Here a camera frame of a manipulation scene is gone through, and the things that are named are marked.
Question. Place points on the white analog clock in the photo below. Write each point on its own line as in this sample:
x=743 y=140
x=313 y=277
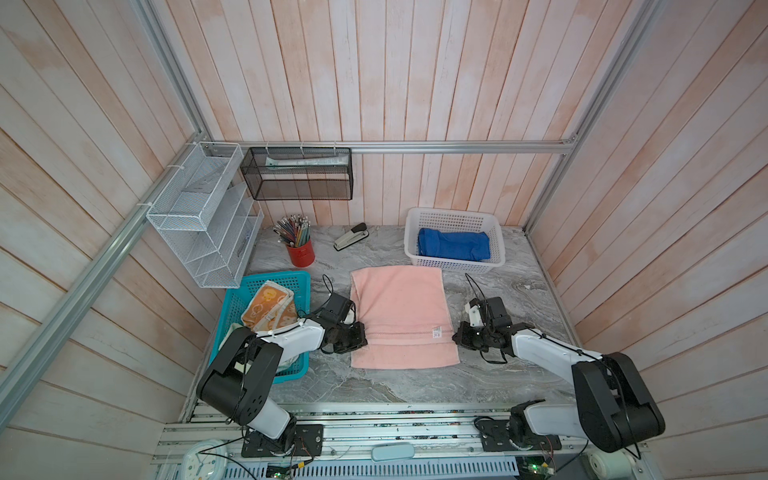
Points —
x=205 y=460

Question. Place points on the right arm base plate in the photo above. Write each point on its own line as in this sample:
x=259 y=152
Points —
x=512 y=434

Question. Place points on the pink towel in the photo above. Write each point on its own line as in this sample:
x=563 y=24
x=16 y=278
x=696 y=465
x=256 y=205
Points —
x=406 y=319

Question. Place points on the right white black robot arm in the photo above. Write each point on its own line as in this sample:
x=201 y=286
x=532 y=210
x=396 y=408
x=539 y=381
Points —
x=613 y=409

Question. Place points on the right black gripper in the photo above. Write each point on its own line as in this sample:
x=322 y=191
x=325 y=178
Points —
x=461 y=337

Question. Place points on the black mesh wall basket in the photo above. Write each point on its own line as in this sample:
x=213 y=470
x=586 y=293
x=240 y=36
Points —
x=299 y=173

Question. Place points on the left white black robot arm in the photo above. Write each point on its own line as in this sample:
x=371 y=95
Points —
x=238 y=380

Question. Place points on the orange patterned towel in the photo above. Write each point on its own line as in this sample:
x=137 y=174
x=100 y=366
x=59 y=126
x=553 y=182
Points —
x=271 y=308

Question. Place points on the blue towel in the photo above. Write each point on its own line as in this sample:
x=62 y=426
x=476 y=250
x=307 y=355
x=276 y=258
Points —
x=466 y=246

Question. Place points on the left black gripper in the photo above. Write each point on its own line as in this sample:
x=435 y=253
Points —
x=358 y=342

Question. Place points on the white plastic basket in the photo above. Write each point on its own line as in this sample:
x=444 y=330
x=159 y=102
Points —
x=450 y=222

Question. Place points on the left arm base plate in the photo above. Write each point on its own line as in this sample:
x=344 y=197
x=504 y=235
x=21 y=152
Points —
x=297 y=440

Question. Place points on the red pencil cup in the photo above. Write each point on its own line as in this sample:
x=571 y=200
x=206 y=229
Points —
x=301 y=256

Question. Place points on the white wire wall shelf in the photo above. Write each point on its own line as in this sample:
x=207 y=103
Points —
x=206 y=217

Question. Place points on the black grey stapler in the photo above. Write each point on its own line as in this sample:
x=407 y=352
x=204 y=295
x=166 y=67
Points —
x=351 y=237

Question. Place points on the teal plastic basket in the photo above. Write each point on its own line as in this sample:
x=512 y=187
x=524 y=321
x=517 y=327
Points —
x=237 y=300

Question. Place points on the white tape roll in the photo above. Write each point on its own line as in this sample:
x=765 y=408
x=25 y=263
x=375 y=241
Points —
x=610 y=466

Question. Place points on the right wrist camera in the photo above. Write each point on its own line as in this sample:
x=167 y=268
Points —
x=475 y=314

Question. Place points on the coloured pencils bunch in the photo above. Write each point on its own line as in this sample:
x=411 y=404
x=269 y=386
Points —
x=293 y=230

